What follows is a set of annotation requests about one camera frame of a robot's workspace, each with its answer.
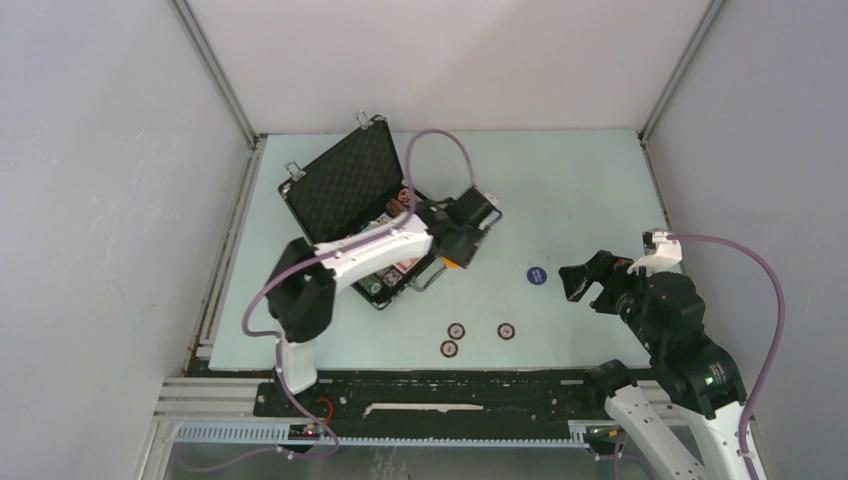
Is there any purple blue chip stack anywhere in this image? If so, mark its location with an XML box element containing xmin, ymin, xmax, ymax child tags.
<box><xmin>377</xmin><ymin>267</ymin><xmax>404</xmax><ymax>287</ymax></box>

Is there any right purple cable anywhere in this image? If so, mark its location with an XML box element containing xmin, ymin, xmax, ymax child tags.
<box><xmin>670</xmin><ymin>231</ymin><xmax>787</xmax><ymax>480</ymax></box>

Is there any blue small blind button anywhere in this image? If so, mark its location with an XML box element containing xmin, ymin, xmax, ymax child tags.
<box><xmin>526</xmin><ymin>266</ymin><xmax>548</xmax><ymax>285</ymax></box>

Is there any brown chip stack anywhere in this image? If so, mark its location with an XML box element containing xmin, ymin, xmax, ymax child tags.
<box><xmin>386</xmin><ymin>198</ymin><xmax>408</xmax><ymax>217</ymax></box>

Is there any purple cable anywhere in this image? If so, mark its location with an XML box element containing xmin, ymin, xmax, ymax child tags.
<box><xmin>670</xmin><ymin>231</ymin><xmax>787</xmax><ymax>480</ymax></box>
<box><xmin>172</xmin><ymin>129</ymin><xmax>477</xmax><ymax>473</ymax></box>

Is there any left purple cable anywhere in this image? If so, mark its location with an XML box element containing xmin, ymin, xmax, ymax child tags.
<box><xmin>172</xmin><ymin>129</ymin><xmax>477</xmax><ymax>473</ymax></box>

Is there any black aluminium poker case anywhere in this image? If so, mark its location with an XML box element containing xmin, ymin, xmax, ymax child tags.
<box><xmin>278</xmin><ymin>115</ymin><xmax>435</xmax><ymax>310</ymax></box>

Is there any red white chip stack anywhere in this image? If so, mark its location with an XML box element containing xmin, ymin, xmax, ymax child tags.
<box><xmin>397</xmin><ymin>188</ymin><xmax>414</xmax><ymax>206</ymax></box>

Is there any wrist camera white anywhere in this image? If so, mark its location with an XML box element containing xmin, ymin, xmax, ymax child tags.
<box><xmin>481</xmin><ymin>191</ymin><xmax>499</xmax><ymax>208</ymax></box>
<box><xmin>627</xmin><ymin>229</ymin><xmax>682</xmax><ymax>276</ymax></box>

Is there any brown 100 poker chip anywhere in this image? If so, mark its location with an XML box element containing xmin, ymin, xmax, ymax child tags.
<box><xmin>440</xmin><ymin>340</ymin><xmax>459</xmax><ymax>358</ymax></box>
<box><xmin>447</xmin><ymin>322</ymin><xmax>466</xmax><ymax>341</ymax></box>
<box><xmin>497</xmin><ymin>322</ymin><xmax>516</xmax><ymax>341</ymax></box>

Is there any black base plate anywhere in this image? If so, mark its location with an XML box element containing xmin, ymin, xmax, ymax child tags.
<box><xmin>295</xmin><ymin>369</ymin><xmax>609</xmax><ymax>439</ymax></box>

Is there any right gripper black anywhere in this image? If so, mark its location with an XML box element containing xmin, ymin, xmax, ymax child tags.
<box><xmin>556</xmin><ymin>248</ymin><xmax>663</xmax><ymax>353</ymax></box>

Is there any white cable duct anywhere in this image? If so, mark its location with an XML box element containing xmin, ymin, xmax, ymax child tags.
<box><xmin>173</xmin><ymin>422</ymin><xmax>588</xmax><ymax>448</ymax></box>

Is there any green chip stack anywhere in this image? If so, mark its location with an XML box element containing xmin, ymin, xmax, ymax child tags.
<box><xmin>357</xmin><ymin>275</ymin><xmax>384</xmax><ymax>296</ymax></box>

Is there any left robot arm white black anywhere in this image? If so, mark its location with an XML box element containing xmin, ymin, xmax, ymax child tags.
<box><xmin>262</xmin><ymin>187</ymin><xmax>502</xmax><ymax>417</ymax></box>

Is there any red playing card deck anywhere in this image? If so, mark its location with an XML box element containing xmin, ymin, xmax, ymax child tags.
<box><xmin>394</xmin><ymin>257</ymin><xmax>421</xmax><ymax>274</ymax></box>

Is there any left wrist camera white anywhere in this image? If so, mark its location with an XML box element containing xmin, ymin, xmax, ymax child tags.
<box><xmin>481</xmin><ymin>191</ymin><xmax>499</xmax><ymax>208</ymax></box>

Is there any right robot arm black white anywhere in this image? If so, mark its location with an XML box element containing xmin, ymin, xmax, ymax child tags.
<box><xmin>558</xmin><ymin>244</ymin><xmax>766</xmax><ymax>479</ymax></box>

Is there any aluminium frame rail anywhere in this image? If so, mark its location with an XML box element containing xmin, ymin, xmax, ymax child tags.
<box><xmin>153</xmin><ymin>377</ymin><xmax>264</xmax><ymax>421</ymax></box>

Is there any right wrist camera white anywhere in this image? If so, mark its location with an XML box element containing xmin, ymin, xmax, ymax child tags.
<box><xmin>627</xmin><ymin>229</ymin><xmax>682</xmax><ymax>276</ymax></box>

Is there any blue playing card deck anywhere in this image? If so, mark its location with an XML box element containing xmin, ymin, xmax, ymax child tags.
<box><xmin>360</xmin><ymin>212</ymin><xmax>394</xmax><ymax>232</ymax></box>

